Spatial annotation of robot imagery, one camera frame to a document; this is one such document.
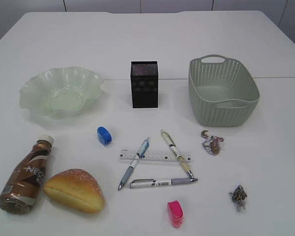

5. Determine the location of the black mesh pen holder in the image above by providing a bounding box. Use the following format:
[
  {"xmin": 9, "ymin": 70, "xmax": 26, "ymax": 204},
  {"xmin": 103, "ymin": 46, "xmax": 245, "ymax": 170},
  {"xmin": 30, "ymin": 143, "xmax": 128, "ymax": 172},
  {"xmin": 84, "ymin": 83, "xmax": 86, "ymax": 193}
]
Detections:
[{"xmin": 130, "ymin": 61, "xmax": 158, "ymax": 108}]

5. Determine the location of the brown Nescafe coffee bottle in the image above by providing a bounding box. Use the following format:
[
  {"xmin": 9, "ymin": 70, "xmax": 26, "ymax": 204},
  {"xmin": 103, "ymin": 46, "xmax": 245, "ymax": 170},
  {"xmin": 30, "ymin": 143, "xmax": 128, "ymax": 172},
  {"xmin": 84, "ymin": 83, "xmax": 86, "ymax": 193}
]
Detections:
[{"xmin": 0, "ymin": 135, "xmax": 54, "ymax": 214}]

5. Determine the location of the clear plastic ruler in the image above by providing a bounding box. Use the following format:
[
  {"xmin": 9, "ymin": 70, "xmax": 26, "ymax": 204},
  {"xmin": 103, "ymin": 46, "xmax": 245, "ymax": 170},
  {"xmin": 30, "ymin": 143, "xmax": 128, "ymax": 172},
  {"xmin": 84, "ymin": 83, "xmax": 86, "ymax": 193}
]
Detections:
[{"xmin": 119, "ymin": 149, "xmax": 179, "ymax": 162}]

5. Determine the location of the grey white pen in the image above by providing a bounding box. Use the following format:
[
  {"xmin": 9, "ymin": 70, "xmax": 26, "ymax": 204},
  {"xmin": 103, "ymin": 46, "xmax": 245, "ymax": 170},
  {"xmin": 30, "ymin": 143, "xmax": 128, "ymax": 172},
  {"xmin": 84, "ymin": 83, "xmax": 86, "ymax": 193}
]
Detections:
[{"xmin": 125, "ymin": 178, "xmax": 198, "ymax": 189}]

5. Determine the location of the green wavy glass plate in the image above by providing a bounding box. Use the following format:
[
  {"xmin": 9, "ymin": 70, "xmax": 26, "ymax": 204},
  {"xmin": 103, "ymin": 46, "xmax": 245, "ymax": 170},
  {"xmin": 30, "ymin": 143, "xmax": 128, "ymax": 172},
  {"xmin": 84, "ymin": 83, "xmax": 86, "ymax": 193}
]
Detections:
[{"xmin": 19, "ymin": 66, "xmax": 103, "ymax": 118}]

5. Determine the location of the golden bread roll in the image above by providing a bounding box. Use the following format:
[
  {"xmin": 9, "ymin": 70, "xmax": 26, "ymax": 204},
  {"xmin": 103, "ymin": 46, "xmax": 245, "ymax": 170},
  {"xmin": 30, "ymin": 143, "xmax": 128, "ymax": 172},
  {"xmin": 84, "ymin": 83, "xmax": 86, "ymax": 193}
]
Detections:
[{"xmin": 43, "ymin": 169, "xmax": 105, "ymax": 213}]

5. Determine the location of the grey paper scrap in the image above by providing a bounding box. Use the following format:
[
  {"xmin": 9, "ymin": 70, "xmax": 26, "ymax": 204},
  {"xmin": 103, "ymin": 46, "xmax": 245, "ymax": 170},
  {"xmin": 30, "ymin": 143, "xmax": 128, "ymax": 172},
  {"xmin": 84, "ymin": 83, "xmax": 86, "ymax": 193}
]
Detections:
[{"xmin": 229, "ymin": 185, "xmax": 248, "ymax": 212}]

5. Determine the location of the blue white pen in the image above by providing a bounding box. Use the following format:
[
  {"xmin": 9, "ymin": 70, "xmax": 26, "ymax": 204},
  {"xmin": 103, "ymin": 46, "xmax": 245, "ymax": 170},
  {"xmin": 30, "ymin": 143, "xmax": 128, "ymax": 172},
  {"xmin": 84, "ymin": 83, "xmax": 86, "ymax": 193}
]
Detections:
[{"xmin": 118, "ymin": 137, "xmax": 149, "ymax": 191}]

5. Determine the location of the pink pencil sharpener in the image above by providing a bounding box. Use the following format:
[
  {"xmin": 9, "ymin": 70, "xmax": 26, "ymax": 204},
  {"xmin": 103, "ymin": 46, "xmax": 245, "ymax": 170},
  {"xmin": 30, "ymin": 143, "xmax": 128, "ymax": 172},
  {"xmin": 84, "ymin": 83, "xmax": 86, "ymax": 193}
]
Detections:
[{"xmin": 167, "ymin": 201, "xmax": 184, "ymax": 228}]

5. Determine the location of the blue pencil sharpener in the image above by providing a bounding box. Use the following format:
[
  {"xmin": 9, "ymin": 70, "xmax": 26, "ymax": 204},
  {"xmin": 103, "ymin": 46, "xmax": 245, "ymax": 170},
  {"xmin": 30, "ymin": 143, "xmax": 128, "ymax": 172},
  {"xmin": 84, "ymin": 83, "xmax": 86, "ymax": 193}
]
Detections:
[{"xmin": 97, "ymin": 126, "xmax": 112, "ymax": 145}]

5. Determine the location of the grey-green plastic basket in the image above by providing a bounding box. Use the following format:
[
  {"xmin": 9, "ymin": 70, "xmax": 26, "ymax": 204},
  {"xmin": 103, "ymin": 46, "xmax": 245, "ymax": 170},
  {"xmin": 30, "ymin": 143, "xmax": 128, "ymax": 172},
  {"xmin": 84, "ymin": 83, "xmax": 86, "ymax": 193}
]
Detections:
[{"xmin": 188, "ymin": 55, "xmax": 260, "ymax": 127}]

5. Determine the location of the colourful paper scrap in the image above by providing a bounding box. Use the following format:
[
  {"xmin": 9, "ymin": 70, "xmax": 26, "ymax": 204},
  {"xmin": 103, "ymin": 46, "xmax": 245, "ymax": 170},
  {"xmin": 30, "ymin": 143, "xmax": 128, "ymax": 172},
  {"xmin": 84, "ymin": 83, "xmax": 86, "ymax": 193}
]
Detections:
[{"xmin": 201, "ymin": 130, "xmax": 224, "ymax": 155}]

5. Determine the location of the cream patterned pen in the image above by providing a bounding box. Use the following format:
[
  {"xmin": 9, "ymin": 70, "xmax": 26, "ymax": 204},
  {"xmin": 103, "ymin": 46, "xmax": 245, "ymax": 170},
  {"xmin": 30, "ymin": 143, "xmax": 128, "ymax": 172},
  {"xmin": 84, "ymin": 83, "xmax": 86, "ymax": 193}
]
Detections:
[{"xmin": 160, "ymin": 129, "xmax": 195, "ymax": 180}]

